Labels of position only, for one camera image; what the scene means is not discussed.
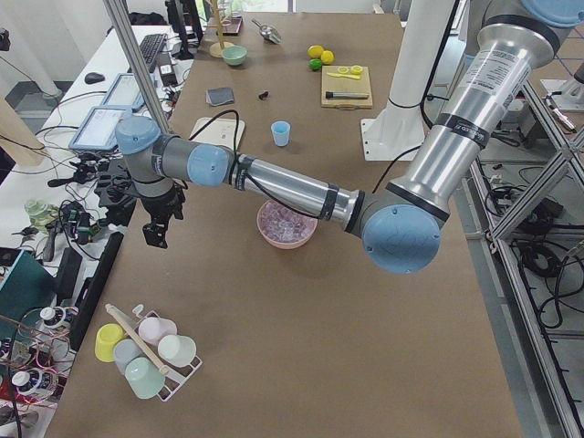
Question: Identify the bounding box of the wooden rack handle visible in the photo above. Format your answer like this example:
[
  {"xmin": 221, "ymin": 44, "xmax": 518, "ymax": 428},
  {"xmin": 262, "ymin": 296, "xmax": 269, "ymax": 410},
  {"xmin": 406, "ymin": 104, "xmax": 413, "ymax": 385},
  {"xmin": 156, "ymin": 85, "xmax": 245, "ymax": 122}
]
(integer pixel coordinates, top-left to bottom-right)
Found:
[{"xmin": 105, "ymin": 303, "xmax": 171, "ymax": 375}]

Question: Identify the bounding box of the white wire cup rack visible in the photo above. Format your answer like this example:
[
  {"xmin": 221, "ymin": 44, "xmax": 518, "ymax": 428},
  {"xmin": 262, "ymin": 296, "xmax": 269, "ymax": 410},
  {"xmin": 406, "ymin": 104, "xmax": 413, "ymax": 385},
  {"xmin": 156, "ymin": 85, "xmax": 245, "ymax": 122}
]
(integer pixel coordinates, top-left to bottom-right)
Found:
[{"xmin": 132, "ymin": 304, "xmax": 203, "ymax": 402}]

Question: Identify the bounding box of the pink bowl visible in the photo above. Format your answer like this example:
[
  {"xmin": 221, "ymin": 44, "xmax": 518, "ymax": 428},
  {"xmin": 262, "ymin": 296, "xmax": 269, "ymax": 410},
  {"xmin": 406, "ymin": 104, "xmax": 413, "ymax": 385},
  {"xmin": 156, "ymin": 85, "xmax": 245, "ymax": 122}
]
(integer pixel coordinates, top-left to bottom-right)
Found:
[{"xmin": 256, "ymin": 198, "xmax": 318, "ymax": 250}]

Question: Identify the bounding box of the yellow plastic cup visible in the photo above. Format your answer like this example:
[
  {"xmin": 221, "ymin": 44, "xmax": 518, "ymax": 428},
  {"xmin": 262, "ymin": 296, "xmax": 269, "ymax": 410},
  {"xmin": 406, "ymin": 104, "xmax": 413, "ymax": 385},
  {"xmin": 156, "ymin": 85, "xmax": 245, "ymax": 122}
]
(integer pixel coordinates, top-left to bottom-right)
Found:
[{"xmin": 94, "ymin": 323, "xmax": 126, "ymax": 363}]

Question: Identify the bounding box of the clear ice cubes pile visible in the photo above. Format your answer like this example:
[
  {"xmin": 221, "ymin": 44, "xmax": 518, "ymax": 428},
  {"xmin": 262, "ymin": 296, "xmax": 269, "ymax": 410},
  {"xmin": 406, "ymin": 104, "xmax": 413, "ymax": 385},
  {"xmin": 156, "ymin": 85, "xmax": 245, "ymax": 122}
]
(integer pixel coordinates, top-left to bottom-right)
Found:
[{"xmin": 260, "ymin": 203, "xmax": 316, "ymax": 244}]

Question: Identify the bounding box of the light blue plastic cup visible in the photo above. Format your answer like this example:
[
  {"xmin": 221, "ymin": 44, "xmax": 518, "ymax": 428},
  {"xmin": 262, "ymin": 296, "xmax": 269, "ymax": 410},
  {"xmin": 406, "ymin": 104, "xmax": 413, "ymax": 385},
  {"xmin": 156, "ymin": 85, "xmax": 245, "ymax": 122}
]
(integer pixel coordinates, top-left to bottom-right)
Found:
[{"xmin": 271, "ymin": 120, "xmax": 291, "ymax": 147}]

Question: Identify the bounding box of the teach pendant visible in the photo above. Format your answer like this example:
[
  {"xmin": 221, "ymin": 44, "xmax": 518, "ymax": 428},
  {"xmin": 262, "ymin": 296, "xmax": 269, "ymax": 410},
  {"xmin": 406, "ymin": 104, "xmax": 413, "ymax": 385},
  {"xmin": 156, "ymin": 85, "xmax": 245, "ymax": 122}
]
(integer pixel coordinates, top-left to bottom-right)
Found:
[
  {"xmin": 101, "ymin": 73, "xmax": 144, "ymax": 112},
  {"xmin": 68, "ymin": 105, "xmax": 132, "ymax": 151}
]

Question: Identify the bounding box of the wooden cutting board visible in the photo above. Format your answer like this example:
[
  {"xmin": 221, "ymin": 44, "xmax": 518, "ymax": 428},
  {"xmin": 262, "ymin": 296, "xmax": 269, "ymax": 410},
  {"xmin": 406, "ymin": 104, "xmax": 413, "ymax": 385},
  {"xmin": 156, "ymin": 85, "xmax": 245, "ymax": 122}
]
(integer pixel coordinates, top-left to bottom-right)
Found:
[{"xmin": 321, "ymin": 65, "xmax": 373, "ymax": 110}]

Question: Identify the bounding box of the white plastic cup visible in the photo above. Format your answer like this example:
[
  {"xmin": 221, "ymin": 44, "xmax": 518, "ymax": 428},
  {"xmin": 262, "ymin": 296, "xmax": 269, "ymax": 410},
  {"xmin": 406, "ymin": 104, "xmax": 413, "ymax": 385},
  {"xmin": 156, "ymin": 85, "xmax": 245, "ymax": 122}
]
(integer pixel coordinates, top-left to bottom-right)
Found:
[{"xmin": 157, "ymin": 335, "xmax": 197, "ymax": 368}]

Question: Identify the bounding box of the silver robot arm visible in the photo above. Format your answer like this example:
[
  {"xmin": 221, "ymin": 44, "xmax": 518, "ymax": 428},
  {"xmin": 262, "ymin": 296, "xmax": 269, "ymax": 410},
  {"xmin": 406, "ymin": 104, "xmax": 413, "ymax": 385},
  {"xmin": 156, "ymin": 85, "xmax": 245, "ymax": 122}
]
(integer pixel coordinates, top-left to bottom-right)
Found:
[{"xmin": 115, "ymin": 1, "xmax": 583, "ymax": 274}]

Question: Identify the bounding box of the green lime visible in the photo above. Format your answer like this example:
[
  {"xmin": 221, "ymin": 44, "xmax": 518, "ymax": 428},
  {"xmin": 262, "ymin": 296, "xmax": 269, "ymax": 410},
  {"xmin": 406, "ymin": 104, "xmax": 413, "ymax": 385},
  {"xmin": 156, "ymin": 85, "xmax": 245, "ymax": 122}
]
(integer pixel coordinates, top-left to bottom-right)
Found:
[{"xmin": 308, "ymin": 58, "xmax": 322, "ymax": 71}]

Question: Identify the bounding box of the black gripper mount part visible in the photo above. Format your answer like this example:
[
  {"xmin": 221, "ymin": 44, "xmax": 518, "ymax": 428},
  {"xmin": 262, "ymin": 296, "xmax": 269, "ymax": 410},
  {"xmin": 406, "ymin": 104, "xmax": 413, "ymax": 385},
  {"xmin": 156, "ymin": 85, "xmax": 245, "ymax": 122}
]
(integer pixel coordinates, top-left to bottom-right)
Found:
[{"xmin": 94, "ymin": 158, "xmax": 137, "ymax": 227}]

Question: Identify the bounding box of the black keyboard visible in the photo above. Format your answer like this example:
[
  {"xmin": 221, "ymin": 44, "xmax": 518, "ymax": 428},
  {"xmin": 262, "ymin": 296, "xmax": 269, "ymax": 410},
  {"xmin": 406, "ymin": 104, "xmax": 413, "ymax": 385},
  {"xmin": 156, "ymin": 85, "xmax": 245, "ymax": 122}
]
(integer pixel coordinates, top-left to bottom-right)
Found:
[{"xmin": 139, "ymin": 34, "xmax": 167, "ymax": 73}]

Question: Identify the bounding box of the wooden cup stand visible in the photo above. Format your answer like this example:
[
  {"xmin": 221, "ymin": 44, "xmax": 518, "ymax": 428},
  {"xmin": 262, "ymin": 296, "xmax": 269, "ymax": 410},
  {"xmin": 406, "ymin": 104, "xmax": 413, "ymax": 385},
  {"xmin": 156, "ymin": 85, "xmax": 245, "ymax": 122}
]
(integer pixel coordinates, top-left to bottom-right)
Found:
[{"xmin": 205, "ymin": 0, "xmax": 234, "ymax": 58}]

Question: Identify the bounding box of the yellow lemon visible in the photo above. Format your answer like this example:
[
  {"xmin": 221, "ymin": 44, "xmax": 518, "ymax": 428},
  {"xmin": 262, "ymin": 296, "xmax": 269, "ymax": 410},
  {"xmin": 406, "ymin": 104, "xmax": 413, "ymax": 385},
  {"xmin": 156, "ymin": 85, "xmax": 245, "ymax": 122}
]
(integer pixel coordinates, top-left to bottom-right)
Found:
[
  {"xmin": 307, "ymin": 45, "xmax": 325, "ymax": 59},
  {"xmin": 319, "ymin": 50, "xmax": 335, "ymax": 65}
]

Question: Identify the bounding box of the far teach pendant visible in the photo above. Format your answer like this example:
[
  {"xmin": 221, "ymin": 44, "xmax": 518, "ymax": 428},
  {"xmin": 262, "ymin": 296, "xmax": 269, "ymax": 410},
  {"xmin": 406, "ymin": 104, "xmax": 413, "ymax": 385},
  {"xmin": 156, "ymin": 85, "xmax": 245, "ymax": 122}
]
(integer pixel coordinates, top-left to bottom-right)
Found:
[{"xmin": 101, "ymin": 73, "xmax": 144, "ymax": 112}]

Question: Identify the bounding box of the mint green bowl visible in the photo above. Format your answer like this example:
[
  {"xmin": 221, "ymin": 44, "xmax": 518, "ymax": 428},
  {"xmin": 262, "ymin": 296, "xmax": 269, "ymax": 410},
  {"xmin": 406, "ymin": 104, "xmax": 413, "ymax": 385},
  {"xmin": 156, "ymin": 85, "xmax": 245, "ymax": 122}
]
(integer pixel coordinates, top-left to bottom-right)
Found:
[{"xmin": 221, "ymin": 45, "xmax": 247, "ymax": 67}]

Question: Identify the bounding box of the yellow plastic knife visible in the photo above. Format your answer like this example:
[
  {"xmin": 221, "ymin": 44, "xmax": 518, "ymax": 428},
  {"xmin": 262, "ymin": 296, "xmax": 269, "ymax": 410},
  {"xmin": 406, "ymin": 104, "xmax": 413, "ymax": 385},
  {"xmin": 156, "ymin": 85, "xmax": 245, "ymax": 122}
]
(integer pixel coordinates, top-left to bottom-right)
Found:
[{"xmin": 326, "ymin": 72, "xmax": 361, "ymax": 80}]

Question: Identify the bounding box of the cream rabbit tray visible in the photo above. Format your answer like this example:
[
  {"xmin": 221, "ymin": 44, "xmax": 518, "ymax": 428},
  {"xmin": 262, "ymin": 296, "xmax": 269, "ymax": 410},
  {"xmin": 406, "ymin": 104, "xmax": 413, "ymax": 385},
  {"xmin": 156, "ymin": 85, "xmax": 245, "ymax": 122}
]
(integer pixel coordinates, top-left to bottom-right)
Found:
[{"xmin": 190, "ymin": 117, "xmax": 245, "ymax": 149}]

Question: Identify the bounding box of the aluminium frame post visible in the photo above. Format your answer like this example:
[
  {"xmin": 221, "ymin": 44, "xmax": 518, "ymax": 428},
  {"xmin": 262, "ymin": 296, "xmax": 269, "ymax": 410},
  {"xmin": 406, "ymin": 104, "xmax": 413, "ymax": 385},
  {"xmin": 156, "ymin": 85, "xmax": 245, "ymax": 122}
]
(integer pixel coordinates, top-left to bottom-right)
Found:
[{"xmin": 103, "ymin": 0, "xmax": 171, "ymax": 134}]

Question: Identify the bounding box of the near teach pendant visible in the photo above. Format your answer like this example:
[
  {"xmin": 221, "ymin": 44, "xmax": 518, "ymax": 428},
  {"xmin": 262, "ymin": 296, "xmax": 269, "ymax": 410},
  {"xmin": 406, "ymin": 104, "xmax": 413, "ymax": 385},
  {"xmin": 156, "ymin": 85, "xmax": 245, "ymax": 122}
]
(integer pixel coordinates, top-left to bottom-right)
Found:
[{"xmin": 68, "ymin": 105, "xmax": 132, "ymax": 151}]

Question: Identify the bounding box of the yellow lemon outer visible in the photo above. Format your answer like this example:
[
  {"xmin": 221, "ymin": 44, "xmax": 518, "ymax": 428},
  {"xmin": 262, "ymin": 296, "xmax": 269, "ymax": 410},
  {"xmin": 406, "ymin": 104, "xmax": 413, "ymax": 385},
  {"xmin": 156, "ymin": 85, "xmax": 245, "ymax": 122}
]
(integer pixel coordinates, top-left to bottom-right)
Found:
[{"xmin": 307, "ymin": 45, "xmax": 325, "ymax": 59}]

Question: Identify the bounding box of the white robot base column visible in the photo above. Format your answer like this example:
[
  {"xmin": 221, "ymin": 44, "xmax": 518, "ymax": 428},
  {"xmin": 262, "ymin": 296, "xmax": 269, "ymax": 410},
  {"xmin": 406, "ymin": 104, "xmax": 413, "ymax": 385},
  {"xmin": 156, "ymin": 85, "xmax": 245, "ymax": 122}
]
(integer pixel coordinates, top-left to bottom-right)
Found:
[{"xmin": 361, "ymin": 0, "xmax": 458, "ymax": 162}]

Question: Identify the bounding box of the yellow lemon inner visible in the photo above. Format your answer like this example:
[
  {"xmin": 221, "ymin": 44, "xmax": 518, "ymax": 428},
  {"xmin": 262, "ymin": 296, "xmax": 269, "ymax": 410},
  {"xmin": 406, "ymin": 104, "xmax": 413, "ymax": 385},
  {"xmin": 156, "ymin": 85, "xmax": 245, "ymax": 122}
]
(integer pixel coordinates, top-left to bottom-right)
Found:
[{"xmin": 319, "ymin": 50, "xmax": 335, "ymax": 65}]

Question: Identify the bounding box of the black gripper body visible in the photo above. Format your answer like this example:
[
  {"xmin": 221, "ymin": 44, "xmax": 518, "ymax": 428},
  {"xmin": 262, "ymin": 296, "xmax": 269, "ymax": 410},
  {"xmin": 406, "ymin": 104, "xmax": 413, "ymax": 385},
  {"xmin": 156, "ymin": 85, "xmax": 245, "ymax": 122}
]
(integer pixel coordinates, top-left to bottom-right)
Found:
[{"xmin": 138, "ymin": 180, "xmax": 185, "ymax": 230}]

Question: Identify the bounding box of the mint plastic cup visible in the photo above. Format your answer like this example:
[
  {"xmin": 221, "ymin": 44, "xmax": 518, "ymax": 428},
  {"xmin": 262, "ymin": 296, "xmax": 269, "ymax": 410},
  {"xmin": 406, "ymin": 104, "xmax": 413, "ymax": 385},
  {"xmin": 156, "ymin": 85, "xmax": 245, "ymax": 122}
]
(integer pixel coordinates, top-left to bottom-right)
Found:
[{"xmin": 124, "ymin": 357, "xmax": 165, "ymax": 400}]

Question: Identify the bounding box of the lemon slice near edge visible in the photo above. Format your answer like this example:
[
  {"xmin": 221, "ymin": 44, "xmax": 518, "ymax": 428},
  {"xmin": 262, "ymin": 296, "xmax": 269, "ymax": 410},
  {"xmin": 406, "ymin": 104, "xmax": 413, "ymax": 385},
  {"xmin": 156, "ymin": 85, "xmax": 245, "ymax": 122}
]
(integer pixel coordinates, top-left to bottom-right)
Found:
[{"xmin": 350, "ymin": 65, "xmax": 363, "ymax": 75}]

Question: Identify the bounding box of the black computer mouse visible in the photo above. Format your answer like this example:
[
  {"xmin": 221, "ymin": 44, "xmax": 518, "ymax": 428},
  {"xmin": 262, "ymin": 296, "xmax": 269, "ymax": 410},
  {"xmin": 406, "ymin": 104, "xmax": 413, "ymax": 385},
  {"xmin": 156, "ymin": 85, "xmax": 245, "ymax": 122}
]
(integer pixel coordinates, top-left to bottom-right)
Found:
[{"xmin": 84, "ymin": 72, "xmax": 105, "ymax": 85}]

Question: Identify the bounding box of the grey folded cloth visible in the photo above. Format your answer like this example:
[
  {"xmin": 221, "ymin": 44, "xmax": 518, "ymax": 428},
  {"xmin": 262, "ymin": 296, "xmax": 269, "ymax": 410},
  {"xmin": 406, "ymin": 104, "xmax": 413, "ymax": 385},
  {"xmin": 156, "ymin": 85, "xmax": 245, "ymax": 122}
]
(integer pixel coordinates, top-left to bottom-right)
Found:
[{"xmin": 205, "ymin": 87, "xmax": 235, "ymax": 107}]

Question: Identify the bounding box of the metal ice scoop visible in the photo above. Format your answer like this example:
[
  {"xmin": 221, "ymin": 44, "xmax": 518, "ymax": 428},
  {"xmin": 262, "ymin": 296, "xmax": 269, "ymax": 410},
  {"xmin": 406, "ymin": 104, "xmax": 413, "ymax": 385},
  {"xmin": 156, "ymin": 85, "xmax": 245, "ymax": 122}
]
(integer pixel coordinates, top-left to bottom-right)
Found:
[{"xmin": 251, "ymin": 18, "xmax": 282, "ymax": 45}]

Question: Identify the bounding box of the grey plastic cup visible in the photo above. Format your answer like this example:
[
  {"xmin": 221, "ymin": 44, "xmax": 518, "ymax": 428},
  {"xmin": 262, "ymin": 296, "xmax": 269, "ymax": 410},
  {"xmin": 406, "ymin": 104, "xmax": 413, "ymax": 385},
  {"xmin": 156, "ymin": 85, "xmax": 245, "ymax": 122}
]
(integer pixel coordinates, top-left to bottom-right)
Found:
[{"xmin": 113, "ymin": 339, "xmax": 142, "ymax": 375}]

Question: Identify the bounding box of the pink plastic cup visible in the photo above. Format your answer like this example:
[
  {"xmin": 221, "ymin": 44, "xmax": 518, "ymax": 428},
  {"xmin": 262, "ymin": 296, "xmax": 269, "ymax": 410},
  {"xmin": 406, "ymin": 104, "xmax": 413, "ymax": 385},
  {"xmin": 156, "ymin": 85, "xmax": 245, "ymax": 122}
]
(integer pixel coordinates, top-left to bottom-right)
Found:
[{"xmin": 138, "ymin": 317, "xmax": 177, "ymax": 346}]

